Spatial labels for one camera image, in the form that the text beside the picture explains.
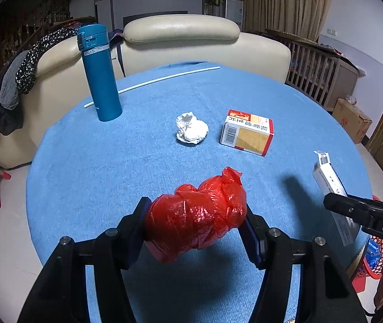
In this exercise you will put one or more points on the blue thermos bottle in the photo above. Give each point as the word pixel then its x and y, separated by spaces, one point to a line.
pixel 100 80

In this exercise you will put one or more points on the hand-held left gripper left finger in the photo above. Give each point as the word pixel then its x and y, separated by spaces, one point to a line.
pixel 137 232

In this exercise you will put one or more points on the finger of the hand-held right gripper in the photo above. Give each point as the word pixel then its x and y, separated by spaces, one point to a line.
pixel 346 205

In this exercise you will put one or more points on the white purple carton box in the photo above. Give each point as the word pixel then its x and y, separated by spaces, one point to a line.
pixel 327 178

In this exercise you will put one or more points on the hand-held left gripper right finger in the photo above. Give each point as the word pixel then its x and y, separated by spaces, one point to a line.
pixel 253 245

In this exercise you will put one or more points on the blue plastic wrapper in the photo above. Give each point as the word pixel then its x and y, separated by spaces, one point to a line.
pixel 373 252

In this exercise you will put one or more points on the wooden staircase railing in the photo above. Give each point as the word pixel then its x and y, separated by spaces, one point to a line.
pixel 16 30

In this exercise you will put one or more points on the thin white rod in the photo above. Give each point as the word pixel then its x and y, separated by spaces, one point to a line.
pixel 164 78

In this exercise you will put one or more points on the red plastic basket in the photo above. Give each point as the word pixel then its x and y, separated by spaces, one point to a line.
pixel 381 259

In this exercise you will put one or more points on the red plastic bag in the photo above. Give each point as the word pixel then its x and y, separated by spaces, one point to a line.
pixel 194 215

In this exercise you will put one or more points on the white standing air conditioner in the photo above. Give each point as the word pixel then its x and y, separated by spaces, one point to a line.
pixel 233 13

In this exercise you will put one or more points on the cream leather sofa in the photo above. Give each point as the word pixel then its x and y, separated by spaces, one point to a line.
pixel 178 40

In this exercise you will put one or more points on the clear plastic bottle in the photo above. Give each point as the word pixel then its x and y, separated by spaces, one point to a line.
pixel 350 100

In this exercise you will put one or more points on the beige curtain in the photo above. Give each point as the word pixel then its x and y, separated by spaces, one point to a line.
pixel 295 6

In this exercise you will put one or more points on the brown cardboard box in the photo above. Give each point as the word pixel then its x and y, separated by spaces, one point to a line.
pixel 349 121

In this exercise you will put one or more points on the grey garment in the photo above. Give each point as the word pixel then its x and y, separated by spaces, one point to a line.
pixel 8 87

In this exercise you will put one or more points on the blue round tablecloth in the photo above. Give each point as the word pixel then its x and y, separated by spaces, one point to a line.
pixel 110 158

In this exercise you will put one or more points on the wooden crib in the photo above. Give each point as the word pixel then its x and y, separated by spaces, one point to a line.
pixel 341 77

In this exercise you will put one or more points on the black garment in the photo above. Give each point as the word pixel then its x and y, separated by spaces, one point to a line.
pixel 9 121

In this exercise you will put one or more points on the crumpled white tissue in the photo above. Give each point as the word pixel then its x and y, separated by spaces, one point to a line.
pixel 193 131

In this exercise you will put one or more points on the orange white medicine box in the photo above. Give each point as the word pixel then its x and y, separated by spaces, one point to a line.
pixel 252 138

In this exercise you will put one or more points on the dark floral garment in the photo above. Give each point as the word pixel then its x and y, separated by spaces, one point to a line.
pixel 33 60

